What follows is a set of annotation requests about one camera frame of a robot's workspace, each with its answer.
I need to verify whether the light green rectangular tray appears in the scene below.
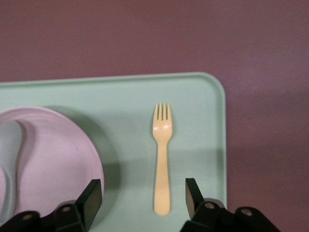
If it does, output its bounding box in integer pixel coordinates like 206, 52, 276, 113
0, 72, 226, 232

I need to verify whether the yellow plastic fork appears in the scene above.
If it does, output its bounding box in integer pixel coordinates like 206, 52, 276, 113
152, 102, 173, 216

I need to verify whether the round cream plate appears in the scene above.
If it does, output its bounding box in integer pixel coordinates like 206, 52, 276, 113
0, 105, 105, 218

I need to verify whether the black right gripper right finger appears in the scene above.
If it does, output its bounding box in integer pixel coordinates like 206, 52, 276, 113
181, 178, 281, 232

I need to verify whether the pale green plastic spoon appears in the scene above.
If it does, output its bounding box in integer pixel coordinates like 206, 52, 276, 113
0, 120, 27, 218

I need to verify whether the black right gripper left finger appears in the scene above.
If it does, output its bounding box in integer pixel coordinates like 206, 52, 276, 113
0, 179, 102, 232

